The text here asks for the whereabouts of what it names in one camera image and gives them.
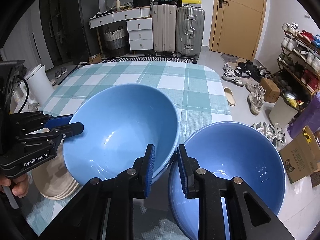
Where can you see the teal checked tablecloth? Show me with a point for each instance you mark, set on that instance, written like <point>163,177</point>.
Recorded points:
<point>155,75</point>

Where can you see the pair of grey shoes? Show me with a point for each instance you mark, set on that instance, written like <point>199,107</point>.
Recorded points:
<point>61,73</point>

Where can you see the cream bottle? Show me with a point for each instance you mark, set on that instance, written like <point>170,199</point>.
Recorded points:
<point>118,5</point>

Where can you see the white electric kettle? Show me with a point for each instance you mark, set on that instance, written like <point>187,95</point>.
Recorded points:
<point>40,82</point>

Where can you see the shoe rack with shoes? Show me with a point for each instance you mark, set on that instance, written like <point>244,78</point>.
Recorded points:
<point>302,55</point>

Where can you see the white trash bin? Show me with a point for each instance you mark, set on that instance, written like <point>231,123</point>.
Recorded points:
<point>281,112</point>

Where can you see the beige slipper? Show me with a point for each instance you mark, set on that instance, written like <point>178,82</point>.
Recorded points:
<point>230,97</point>

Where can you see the pile of shoes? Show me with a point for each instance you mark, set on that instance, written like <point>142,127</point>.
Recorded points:
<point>255,97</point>

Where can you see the large printed cardboard box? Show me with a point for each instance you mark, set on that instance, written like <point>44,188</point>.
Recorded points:
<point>300,160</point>

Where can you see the brown cardboard box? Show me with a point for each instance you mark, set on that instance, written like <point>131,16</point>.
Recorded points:
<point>270,90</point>

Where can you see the small cardboard box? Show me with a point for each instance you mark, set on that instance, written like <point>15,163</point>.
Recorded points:
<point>96,59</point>

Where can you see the purple plastic bag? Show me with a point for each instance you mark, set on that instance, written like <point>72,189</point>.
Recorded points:
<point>307,116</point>

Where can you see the yellow wooden door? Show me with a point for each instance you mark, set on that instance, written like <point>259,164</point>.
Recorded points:
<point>237,17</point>

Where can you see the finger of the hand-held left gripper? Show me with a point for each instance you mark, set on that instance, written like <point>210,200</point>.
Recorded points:
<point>58,120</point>
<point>72,128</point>

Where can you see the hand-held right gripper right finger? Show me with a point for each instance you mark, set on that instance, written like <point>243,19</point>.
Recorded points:
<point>182,172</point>

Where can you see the silver suitcase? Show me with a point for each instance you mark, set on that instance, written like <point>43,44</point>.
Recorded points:
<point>190,30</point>

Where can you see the woven laundry basket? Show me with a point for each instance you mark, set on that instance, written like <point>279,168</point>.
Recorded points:
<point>115,42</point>

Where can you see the person's left hand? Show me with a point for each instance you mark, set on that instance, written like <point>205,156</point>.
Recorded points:
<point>21,186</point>

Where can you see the yellow black shoe box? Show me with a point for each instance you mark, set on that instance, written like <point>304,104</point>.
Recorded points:
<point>190,3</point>

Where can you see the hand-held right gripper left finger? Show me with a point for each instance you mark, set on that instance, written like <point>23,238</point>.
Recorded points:
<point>149,172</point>

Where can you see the beige suitcase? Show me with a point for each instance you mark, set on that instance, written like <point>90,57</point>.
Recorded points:
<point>163,27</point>

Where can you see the white drawer dresser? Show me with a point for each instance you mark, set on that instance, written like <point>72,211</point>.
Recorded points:
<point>138,33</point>

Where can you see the black refrigerator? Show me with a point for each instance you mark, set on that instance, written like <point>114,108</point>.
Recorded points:
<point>80,25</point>

